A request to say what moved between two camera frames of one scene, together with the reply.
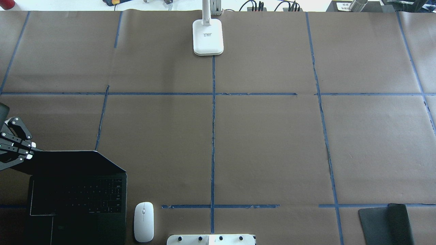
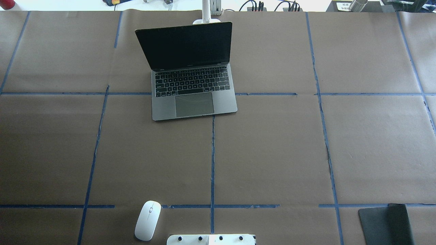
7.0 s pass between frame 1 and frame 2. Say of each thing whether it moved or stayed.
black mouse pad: stayed
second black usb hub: stayed
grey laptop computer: moved
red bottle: stayed
